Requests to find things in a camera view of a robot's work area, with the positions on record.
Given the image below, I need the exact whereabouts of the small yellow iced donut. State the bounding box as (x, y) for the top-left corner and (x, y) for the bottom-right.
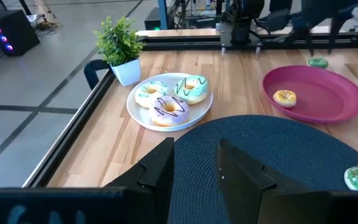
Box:
(272, 89), (298, 109)

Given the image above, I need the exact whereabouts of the black frame handle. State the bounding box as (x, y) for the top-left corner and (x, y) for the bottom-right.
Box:
(83, 58), (111, 91)

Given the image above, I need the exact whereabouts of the black box with green light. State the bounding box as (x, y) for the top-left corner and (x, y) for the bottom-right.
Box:
(144, 6), (167, 31)

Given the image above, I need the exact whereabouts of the white round plate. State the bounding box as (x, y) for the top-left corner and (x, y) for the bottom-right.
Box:
(126, 72), (214, 133)

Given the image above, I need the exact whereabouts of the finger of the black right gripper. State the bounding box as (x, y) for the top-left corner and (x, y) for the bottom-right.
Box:
(302, 26), (315, 57)
(328, 15), (343, 55)

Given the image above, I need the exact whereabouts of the large lilac iced donut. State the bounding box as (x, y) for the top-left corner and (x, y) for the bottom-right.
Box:
(149, 95), (191, 127)

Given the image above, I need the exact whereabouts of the pale donut with teal drizzle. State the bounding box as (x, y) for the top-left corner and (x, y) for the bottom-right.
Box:
(134, 80), (169, 109)

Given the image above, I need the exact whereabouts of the dark woven round placemat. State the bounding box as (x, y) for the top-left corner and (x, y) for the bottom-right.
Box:
(166, 114), (358, 224)

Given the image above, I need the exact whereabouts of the small dark green donut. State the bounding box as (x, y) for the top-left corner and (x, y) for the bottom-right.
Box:
(306, 57), (329, 69)

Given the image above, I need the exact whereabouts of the black cable bundle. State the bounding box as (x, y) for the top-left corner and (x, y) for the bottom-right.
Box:
(172, 0), (219, 29)

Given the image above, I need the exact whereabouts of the pink round plate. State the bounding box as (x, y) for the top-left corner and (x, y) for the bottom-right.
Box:
(262, 64), (358, 124)

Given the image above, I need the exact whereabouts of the black computer case with LEDs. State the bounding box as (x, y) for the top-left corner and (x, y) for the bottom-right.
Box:
(0, 9), (42, 57)

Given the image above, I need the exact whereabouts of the black aluminium rig frame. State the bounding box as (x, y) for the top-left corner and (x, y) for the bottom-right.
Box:
(21, 29), (358, 189)

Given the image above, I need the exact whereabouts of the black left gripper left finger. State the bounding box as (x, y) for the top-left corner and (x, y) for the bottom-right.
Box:
(104, 137), (175, 224)

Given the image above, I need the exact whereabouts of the teal donut with dark drizzle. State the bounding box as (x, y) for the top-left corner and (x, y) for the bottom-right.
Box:
(173, 74), (211, 105)

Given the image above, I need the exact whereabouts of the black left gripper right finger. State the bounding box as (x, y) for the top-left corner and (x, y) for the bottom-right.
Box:
(215, 138), (334, 224)

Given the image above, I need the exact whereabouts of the green plant in white pot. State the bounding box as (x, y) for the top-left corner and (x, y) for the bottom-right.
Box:
(93, 15), (145, 87)

